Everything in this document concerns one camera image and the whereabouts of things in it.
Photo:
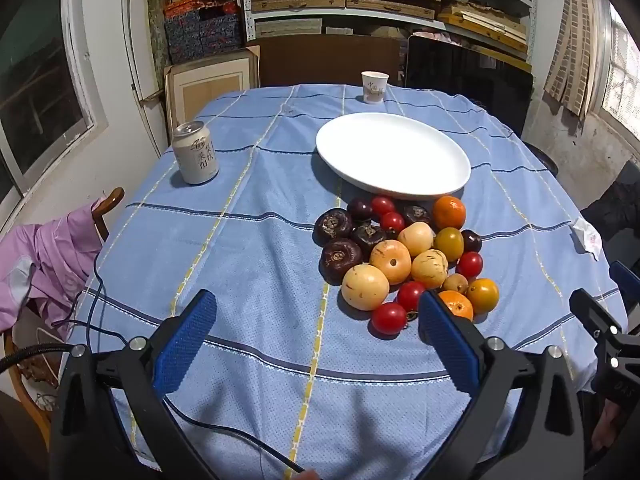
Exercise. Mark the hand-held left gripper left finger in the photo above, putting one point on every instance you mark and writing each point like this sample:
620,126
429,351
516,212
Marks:
185,340

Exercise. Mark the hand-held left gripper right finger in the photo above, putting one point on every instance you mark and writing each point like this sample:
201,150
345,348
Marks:
447,345

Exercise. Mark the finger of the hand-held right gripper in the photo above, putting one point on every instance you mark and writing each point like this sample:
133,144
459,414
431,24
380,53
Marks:
590,310
625,277

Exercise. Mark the mandarin orange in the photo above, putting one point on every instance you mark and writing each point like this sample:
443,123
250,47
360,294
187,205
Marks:
449,212
456,306

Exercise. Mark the yellow cherry tomato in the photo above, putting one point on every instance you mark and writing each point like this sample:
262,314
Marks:
482,295

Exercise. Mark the red cherry tomato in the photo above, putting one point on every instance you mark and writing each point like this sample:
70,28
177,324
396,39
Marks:
388,318
410,295
382,205
470,264
392,221

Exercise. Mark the small brown longan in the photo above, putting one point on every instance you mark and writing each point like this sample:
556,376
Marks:
455,282

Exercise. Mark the pale yellow round fruit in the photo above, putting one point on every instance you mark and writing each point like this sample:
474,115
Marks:
430,268
416,238
365,286

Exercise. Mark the small green-orange mandarin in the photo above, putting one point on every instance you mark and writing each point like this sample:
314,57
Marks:
448,244

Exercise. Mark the pale orange round fruit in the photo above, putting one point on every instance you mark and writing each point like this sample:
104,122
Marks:
391,261

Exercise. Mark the small dark purple fruit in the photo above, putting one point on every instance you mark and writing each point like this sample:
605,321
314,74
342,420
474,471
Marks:
471,241
360,208

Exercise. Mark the white oval plate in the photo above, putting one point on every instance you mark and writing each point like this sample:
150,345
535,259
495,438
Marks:
390,152

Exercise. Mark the person's right hand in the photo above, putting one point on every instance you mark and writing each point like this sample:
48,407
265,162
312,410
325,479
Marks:
606,425

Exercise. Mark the crumpled white tissue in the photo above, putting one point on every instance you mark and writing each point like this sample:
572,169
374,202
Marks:
586,237

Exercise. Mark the dark cloth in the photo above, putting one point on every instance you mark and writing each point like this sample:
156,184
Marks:
617,200

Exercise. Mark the black wheel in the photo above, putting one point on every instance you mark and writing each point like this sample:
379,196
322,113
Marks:
542,157

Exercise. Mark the wooden chair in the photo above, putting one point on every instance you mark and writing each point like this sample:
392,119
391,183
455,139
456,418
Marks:
112,200

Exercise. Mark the pink jacket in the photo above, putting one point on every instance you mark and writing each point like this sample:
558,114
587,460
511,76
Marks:
45,260

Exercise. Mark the blue plaid tablecloth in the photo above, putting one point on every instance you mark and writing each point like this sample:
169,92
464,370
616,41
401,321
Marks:
250,185

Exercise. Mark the white beverage can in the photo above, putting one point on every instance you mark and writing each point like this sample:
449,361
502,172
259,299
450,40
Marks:
196,157

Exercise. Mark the frosted glass window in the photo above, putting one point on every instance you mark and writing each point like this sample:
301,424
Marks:
625,70

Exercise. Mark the beige patterned curtain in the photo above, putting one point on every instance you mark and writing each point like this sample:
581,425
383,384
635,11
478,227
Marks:
575,50

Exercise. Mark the framed picture in cardboard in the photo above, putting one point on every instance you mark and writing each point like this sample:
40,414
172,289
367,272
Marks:
210,85

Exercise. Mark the black flat monitor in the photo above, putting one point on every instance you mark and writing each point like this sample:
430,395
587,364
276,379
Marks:
465,70

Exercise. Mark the white paper cup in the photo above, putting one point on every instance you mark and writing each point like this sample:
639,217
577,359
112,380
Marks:
375,87

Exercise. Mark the white leaning strips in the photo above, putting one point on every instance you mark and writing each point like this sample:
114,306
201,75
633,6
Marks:
137,60

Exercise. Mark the white framed window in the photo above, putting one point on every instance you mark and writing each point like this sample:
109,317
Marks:
40,85

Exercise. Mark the stack of blue patterned boxes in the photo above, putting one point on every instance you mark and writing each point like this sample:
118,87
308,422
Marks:
200,35

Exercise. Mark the brown board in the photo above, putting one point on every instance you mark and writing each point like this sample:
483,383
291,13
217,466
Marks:
325,60

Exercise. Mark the green marbled board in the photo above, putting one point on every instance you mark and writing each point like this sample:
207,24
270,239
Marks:
157,30

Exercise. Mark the white metal shelf rack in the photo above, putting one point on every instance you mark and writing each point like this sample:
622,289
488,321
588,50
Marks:
248,10

